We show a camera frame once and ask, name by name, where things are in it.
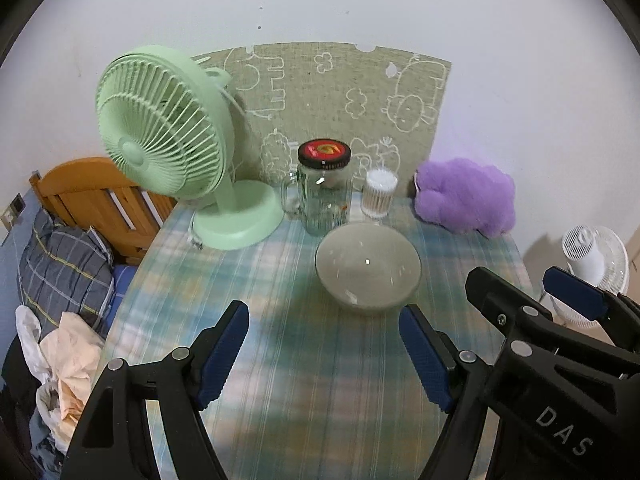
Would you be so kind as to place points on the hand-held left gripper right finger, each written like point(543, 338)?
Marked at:
point(425, 360)

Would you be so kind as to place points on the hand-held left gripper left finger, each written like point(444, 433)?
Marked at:
point(225, 355)

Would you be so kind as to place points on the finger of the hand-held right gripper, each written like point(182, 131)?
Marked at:
point(580, 292)
point(500, 305)

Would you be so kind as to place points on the grey floral ceramic bowl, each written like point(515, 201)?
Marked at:
point(367, 260)

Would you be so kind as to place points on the white standing fan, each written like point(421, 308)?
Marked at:
point(595, 255)

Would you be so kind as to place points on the blue plaid tablecloth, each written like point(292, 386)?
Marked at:
point(300, 360)

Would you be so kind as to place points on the purple plush toy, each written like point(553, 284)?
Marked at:
point(465, 195)

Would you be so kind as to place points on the peach cloth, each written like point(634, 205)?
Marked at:
point(70, 355)

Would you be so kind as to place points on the cotton swab container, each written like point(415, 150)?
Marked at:
point(380, 195)

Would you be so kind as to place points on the grey plaid pillow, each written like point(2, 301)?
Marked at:
point(60, 265)

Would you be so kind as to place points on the glass mug jar with lid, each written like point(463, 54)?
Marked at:
point(325, 195)

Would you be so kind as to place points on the white plastic bag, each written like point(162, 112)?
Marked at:
point(26, 325)

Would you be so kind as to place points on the wooden bed headboard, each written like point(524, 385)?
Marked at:
point(85, 195)

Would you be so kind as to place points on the green desk fan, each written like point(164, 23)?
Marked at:
point(150, 125)

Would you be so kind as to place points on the green cartoon wall mat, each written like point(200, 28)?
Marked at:
point(310, 95)

